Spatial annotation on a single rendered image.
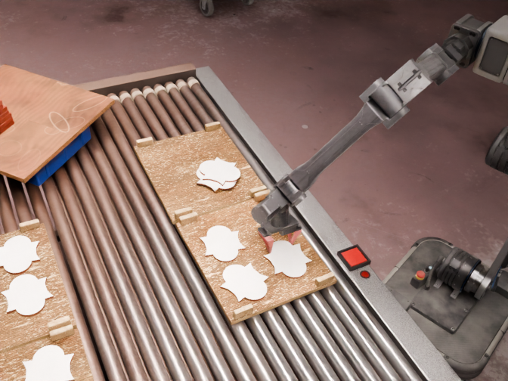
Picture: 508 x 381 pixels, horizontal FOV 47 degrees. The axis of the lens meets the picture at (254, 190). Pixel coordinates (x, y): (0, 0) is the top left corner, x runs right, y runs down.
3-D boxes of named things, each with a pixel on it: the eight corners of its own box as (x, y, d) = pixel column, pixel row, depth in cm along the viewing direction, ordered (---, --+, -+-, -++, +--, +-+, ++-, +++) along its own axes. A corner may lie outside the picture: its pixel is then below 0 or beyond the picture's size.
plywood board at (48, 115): (5, 67, 229) (4, 63, 228) (115, 103, 217) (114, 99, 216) (-98, 137, 195) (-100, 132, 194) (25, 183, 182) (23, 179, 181)
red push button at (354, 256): (355, 249, 185) (356, 246, 184) (367, 263, 182) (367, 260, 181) (339, 255, 183) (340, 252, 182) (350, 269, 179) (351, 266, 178)
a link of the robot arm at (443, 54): (465, 55, 171) (453, 41, 172) (449, 68, 165) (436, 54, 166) (444, 73, 179) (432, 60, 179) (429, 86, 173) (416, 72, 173)
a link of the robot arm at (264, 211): (309, 194, 164) (289, 171, 165) (286, 214, 157) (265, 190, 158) (288, 213, 173) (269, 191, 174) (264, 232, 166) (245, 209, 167)
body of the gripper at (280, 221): (299, 227, 175) (299, 207, 171) (270, 238, 171) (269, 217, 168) (289, 217, 180) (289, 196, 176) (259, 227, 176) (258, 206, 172)
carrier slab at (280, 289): (271, 196, 200) (271, 193, 199) (336, 283, 174) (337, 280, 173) (175, 226, 187) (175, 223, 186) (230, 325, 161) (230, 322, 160)
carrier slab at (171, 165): (221, 128, 226) (221, 125, 225) (269, 196, 200) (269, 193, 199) (133, 150, 214) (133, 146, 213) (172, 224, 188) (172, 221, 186)
